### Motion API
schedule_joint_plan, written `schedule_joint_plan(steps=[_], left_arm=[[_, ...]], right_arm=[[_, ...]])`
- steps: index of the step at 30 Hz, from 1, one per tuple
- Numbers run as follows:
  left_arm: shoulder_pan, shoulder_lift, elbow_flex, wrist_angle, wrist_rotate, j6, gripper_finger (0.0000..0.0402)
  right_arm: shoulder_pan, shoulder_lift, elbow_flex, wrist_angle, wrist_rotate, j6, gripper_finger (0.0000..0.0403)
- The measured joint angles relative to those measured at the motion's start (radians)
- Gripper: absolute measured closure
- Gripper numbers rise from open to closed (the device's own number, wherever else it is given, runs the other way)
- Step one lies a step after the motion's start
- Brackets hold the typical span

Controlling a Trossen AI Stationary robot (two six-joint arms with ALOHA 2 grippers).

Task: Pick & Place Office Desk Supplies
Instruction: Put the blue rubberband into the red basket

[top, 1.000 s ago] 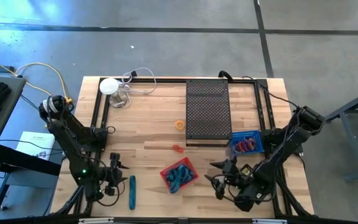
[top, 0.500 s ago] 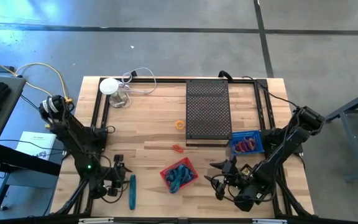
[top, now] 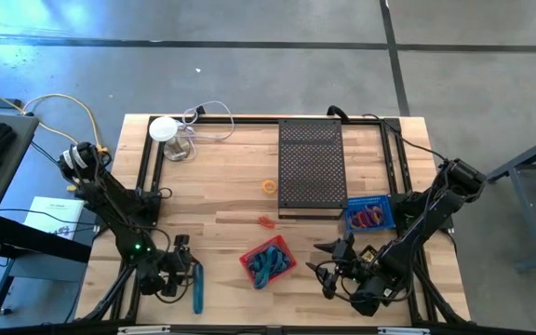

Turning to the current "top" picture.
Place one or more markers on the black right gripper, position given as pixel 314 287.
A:
pixel 347 270

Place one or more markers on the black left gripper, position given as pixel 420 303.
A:
pixel 179 267

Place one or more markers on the teal marker pen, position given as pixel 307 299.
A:
pixel 197 290

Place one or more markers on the purple coil wristband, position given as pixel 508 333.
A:
pixel 374 222
pixel 366 215

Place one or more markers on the red plastic basket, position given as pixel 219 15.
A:
pixel 245 258

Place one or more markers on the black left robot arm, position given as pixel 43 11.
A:
pixel 110 200

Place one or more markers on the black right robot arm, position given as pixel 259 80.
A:
pixel 431 209

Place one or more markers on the small black yellow box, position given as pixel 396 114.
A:
pixel 368 255

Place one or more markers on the blue plastic basket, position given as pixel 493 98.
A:
pixel 356 201

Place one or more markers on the black perforated metal shelf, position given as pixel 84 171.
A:
pixel 312 163

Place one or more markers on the orange coil wristband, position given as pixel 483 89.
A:
pixel 263 186

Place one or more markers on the white paper booklet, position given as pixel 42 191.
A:
pixel 51 214

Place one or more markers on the white mushroom table lamp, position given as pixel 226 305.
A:
pixel 163 129

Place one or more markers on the black side bench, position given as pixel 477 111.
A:
pixel 30 237

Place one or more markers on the grey side table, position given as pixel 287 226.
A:
pixel 12 186

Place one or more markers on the black table edge rail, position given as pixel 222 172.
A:
pixel 268 331

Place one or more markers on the black aluminium table frame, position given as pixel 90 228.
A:
pixel 249 120

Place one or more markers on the grey metal table frame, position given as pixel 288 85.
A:
pixel 524 159

